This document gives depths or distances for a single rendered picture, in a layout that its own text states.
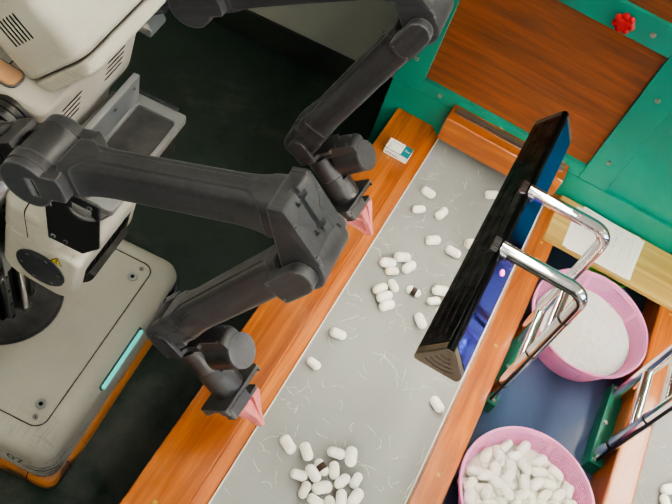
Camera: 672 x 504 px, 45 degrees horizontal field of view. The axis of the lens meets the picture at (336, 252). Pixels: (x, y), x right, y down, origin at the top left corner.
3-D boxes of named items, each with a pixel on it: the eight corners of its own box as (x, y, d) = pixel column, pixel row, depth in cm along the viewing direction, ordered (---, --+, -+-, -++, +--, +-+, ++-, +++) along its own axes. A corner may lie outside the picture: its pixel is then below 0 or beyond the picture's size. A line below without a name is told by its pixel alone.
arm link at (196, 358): (186, 327, 131) (167, 353, 128) (214, 324, 127) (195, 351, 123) (210, 356, 134) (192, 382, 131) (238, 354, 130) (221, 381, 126)
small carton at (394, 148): (382, 151, 186) (385, 146, 184) (388, 142, 188) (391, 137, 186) (405, 164, 185) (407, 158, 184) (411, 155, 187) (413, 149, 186)
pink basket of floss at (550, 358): (542, 404, 169) (563, 386, 161) (497, 296, 182) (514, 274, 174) (645, 386, 178) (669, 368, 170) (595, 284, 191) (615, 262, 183)
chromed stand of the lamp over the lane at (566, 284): (407, 367, 166) (490, 248, 130) (443, 298, 178) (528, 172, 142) (488, 414, 165) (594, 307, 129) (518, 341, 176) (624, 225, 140)
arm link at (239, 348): (173, 295, 129) (145, 336, 123) (221, 287, 121) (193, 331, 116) (217, 342, 134) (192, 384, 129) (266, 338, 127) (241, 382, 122)
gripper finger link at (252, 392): (282, 414, 137) (251, 378, 132) (261, 449, 132) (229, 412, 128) (255, 413, 141) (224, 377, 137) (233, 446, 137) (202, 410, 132)
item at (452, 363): (411, 358, 125) (426, 337, 119) (532, 125, 161) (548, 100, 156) (456, 384, 124) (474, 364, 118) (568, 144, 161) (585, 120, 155)
